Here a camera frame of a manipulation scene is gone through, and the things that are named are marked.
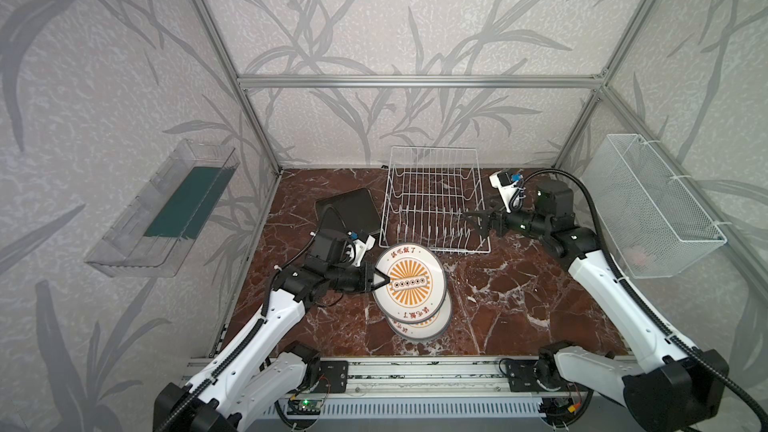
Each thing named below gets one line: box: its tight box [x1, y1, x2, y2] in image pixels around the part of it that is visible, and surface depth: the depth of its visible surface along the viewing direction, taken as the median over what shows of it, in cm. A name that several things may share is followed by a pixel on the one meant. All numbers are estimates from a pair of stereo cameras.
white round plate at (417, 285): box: [373, 243, 447, 324], surface depth 76 cm
